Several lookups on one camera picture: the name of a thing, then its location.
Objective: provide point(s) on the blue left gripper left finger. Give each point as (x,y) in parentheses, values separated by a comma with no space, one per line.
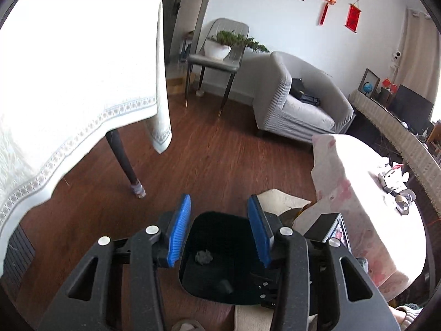
(176,232)

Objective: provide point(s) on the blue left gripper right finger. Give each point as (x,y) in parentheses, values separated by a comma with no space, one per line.
(261,229)

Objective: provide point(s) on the black trash bin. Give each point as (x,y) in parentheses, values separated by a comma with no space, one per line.
(220,263)

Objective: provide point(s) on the black dining table leg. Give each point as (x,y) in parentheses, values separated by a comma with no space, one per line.
(116,145)

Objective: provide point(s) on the pink cartoon tablecloth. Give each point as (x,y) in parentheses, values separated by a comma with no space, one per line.
(345,176)

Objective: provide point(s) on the grey armchair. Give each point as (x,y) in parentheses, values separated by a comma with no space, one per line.
(297,100)

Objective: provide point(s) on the black bag on armchair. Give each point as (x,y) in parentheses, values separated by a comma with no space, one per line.
(298,91)

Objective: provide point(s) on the grey dining chair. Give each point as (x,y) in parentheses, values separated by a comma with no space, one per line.
(230,64)

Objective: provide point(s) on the beige fringed cabinet cover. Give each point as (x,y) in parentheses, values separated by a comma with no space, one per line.
(416,156)

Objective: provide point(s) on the framed globe picture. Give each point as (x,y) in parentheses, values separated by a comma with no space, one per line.
(369,83)

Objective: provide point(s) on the potted green plant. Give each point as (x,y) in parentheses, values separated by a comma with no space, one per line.
(219,45)

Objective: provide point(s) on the black monitor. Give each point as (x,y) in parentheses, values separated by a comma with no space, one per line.
(410,107)

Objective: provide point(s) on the beige curtain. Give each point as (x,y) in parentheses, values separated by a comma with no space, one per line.
(419,66)

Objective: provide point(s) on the right red couplet scroll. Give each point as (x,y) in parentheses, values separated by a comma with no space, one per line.
(353,16)

